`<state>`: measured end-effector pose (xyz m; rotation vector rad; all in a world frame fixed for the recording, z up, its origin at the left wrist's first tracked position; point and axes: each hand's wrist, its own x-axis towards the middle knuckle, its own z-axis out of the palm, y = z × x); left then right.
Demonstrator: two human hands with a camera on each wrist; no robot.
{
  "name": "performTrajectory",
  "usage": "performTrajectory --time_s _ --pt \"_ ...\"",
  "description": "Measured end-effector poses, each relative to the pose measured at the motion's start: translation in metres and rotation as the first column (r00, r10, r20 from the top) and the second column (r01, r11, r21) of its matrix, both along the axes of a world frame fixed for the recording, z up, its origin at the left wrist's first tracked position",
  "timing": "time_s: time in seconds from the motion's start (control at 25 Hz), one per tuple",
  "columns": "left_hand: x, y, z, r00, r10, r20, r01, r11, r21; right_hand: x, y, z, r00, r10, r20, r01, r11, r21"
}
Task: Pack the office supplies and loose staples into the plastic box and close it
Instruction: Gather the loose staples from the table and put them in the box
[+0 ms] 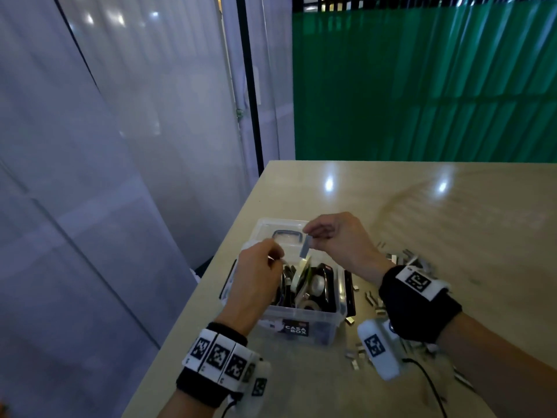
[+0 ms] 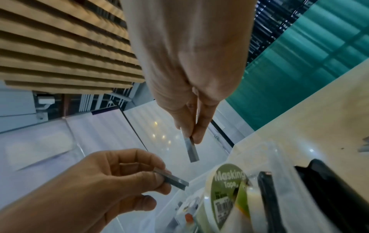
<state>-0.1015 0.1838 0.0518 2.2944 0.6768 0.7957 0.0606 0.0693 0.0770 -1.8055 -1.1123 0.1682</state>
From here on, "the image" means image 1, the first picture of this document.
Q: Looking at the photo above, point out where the person's right hand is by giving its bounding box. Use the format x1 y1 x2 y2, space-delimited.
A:
302 212 395 286

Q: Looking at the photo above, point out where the person's left hand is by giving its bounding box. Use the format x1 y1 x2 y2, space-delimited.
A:
215 239 287 337

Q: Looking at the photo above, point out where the pile of metal staple strips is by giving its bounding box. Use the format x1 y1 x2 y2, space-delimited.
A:
343 242 477 399

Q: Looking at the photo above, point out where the transparent storage box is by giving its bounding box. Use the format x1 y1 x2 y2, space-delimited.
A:
218 219 359 347

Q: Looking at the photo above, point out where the transparent box lid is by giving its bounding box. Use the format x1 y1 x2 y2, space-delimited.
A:
251 218 311 251

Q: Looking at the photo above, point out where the black marker wristband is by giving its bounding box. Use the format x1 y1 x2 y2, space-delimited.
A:
176 322 261 408
378 265 463 344

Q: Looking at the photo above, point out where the green curtain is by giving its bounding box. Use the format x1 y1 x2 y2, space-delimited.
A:
293 4 557 164

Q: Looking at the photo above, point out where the black metal railing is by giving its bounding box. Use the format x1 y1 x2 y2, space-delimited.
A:
291 0 557 14

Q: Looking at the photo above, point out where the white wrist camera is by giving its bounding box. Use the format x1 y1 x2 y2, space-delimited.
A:
235 361 273 418
357 318 404 382

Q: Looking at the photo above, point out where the black window post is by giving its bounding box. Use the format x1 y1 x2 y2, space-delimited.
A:
237 0 266 175

